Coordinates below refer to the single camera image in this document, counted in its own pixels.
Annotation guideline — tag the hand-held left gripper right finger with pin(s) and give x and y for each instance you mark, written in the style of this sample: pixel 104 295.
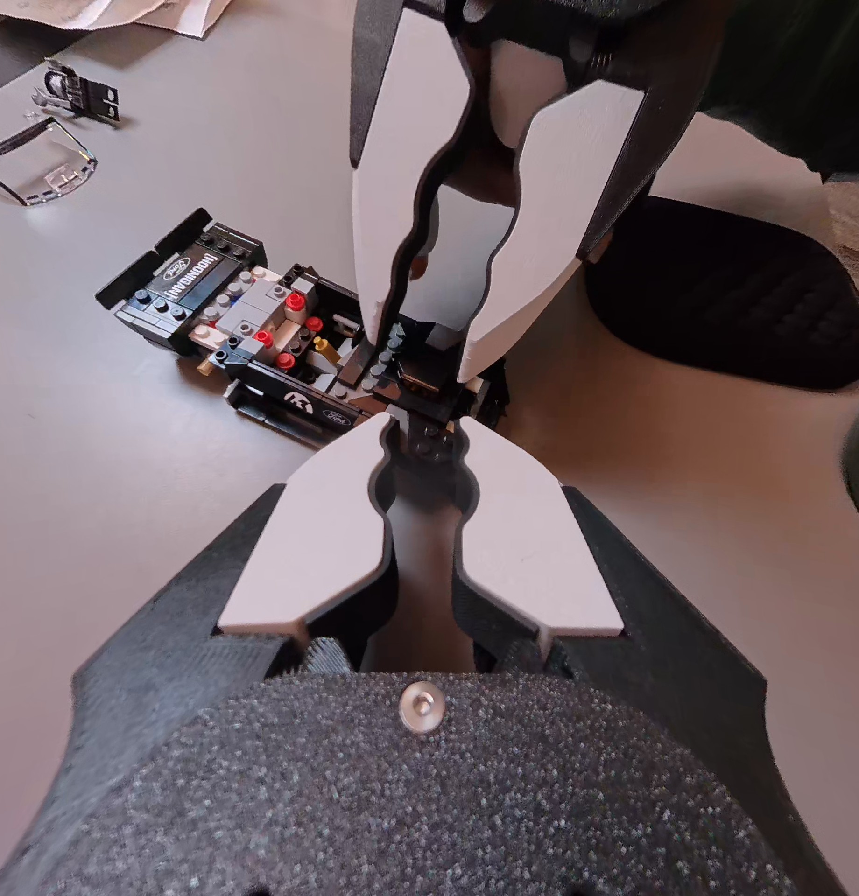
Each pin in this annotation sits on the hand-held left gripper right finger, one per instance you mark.
pixel 542 546

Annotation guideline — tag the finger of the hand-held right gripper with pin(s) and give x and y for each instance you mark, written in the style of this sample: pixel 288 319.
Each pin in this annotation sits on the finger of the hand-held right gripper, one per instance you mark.
pixel 563 210
pixel 402 154

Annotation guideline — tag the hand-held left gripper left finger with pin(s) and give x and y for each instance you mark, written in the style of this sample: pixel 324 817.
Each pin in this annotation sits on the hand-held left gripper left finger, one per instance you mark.
pixel 311 546

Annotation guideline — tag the lego car model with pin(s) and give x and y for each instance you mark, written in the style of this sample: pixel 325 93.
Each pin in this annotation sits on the lego car model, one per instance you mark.
pixel 262 336

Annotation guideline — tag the small black lego assembly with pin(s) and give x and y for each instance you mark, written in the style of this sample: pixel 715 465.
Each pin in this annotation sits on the small black lego assembly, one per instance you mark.
pixel 77 91

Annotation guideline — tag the clear lego windshield piece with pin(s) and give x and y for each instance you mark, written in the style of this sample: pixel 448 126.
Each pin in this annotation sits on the clear lego windshield piece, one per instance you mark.
pixel 38 161

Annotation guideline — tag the crumpled white paper bag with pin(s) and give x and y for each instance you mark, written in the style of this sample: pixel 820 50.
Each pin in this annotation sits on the crumpled white paper bag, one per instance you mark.
pixel 136 11

